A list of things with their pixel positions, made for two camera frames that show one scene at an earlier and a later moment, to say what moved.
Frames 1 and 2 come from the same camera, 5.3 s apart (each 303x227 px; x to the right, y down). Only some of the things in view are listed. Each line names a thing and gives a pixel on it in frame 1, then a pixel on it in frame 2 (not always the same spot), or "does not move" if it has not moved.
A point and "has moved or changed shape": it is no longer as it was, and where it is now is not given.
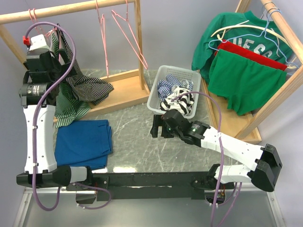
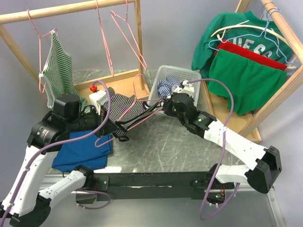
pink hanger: x=47 y=33 -> x=134 y=90
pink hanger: x=102 y=23 -> x=105 y=40
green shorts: x=245 y=84 does not move
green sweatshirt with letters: x=244 y=30 does not move
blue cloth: x=84 y=144 does not move
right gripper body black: x=169 y=133 -> x=170 y=110
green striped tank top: x=78 y=92 has moved or changed shape
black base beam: x=151 y=186 does not move
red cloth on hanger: x=245 y=54 does not move
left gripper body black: x=60 y=70 -> x=82 y=121
